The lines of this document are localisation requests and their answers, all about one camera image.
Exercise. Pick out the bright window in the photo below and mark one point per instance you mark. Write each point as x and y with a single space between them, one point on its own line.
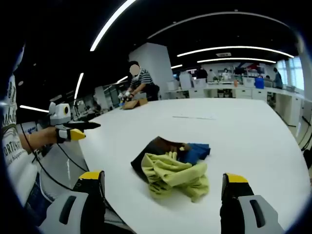
292 73

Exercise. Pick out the brown cardboard box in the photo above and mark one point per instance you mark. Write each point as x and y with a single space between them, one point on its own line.
134 103

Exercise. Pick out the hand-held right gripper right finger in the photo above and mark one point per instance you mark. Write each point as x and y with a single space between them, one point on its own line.
246 209

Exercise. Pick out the ceiling light strip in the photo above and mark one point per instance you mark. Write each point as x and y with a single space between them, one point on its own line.
236 60
107 26
79 85
176 66
231 48

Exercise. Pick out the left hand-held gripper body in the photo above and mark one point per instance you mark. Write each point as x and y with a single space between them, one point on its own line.
58 114

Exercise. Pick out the person's blue jeans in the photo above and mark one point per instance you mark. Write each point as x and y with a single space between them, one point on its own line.
37 195

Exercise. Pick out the white workbench row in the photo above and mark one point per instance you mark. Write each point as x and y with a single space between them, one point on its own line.
243 92

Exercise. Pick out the grey mesh chair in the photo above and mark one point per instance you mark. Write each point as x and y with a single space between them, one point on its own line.
63 170

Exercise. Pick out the yellow blue grey garment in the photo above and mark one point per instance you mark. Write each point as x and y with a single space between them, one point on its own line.
175 170

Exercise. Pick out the black metal stand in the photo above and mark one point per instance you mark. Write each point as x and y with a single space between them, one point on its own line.
304 131

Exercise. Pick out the blue storage box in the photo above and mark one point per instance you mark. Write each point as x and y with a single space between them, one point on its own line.
259 83

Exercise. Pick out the ceiling air vent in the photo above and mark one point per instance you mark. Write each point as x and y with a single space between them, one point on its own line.
223 54

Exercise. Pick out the white square pillar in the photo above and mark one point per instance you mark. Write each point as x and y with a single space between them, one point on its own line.
156 63

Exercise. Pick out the operator in white printed shirt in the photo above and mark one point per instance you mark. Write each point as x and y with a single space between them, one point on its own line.
14 151

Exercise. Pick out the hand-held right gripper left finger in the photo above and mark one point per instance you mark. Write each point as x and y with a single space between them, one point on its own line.
73 209

